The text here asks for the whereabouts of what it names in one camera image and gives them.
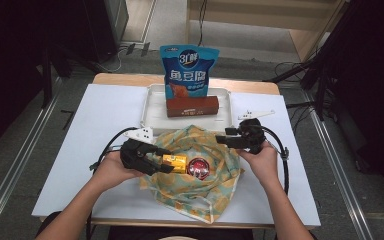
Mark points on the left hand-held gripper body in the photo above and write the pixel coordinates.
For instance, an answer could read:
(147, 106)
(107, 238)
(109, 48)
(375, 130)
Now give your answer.
(135, 155)

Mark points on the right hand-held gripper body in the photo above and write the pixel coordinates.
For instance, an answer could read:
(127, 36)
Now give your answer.
(251, 136)

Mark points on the yellow drink carton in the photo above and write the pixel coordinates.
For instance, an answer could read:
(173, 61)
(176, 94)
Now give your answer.
(176, 164)

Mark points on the red can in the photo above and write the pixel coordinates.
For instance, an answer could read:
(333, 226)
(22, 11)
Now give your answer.
(198, 169)

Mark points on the fruit print cloth bag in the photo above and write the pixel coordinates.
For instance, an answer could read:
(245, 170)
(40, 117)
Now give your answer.
(186, 196)

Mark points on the white plastic tray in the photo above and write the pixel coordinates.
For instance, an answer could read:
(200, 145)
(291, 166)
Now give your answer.
(153, 113)

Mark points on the brown box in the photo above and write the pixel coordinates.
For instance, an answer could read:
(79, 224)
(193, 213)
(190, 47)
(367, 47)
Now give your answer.
(193, 106)

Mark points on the blue snack bag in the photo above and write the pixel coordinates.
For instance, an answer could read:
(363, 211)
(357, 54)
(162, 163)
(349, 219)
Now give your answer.
(190, 73)

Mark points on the person's left hand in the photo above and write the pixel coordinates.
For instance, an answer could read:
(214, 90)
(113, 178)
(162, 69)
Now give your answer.
(111, 171)

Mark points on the person's right hand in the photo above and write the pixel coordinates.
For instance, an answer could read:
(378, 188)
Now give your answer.
(263, 165)

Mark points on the person's dark clothing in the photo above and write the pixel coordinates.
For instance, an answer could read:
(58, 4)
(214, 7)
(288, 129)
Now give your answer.
(180, 232)

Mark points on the black stand legs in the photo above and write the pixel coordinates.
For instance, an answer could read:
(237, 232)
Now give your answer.
(296, 70)

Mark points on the light wooden furniture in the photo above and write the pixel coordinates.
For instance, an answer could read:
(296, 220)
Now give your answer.
(246, 20)

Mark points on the black curtain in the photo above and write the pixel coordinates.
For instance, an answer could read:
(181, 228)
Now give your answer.
(13, 66)
(373, 83)

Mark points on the dark cabinet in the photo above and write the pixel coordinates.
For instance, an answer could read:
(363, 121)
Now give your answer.
(113, 23)

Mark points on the metal rail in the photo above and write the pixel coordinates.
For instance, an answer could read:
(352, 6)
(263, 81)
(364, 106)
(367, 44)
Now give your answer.
(16, 166)
(340, 166)

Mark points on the black stand post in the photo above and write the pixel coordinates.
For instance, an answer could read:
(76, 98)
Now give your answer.
(46, 80)

